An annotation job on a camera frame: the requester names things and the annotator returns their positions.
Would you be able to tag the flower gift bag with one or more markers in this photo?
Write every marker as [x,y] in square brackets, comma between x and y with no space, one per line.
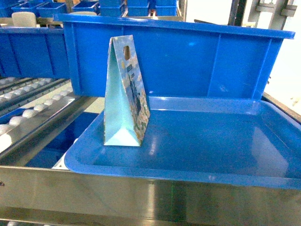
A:
[126,110]

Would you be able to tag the beige chair back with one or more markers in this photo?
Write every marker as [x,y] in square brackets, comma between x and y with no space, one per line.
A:
[24,19]

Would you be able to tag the stainless steel shelf edge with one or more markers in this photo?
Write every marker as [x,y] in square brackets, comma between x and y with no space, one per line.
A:
[61,197]

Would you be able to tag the blue bin on conveyor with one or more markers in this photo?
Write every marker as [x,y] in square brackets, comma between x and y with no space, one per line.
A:
[33,53]

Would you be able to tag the large blue plastic bin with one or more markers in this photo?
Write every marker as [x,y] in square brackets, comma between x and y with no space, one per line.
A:
[177,59]

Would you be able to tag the roller conveyor rack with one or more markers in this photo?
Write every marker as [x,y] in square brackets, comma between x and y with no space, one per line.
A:
[24,136]

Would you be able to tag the blue plastic tray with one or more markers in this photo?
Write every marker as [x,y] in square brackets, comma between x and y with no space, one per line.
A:
[238,142]

